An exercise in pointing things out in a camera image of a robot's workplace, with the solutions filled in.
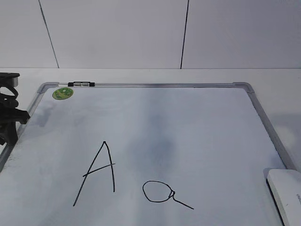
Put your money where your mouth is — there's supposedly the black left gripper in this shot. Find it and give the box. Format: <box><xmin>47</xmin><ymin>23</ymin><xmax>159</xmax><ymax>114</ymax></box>
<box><xmin>0</xmin><ymin>104</ymin><xmax>30</xmax><ymax>145</ymax></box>

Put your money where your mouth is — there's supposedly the white board eraser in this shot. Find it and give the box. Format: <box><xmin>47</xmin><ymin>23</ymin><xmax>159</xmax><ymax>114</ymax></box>
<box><xmin>263</xmin><ymin>168</ymin><xmax>301</xmax><ymax>226</ymax></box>

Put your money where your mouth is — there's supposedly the round green magnet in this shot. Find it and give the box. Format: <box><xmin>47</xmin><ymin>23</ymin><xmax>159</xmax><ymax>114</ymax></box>
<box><xmin>52</xmin><ymin>87</ymin><xmax>73</xmax><ymax>100</ymax></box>

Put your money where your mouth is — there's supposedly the black and silver board clip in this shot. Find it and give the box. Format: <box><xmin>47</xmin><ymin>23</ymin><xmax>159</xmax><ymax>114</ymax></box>
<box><xmin>67</xmin><ymin>81</ymin><xmax>95</xmax><ymax>87</ymax></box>

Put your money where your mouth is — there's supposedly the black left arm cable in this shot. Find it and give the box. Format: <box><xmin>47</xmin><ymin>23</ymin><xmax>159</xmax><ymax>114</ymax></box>
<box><xmin>0</xmin><ymin>85</ymin><xmax>19</xmax><ymax>109</ymax></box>

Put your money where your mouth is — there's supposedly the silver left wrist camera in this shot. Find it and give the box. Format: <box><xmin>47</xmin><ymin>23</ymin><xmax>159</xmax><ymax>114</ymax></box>
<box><xmin>0</xmin><ymin>73</ymin><xmax>20</xmax><ymax>88</ymax></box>

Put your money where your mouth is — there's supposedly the white board with grey frame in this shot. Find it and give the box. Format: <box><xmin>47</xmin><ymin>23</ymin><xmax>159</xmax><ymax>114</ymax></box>
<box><xmin>0</xmin><ymin>82</ymin><xmax>294</xmax><ymax>226</ymax></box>

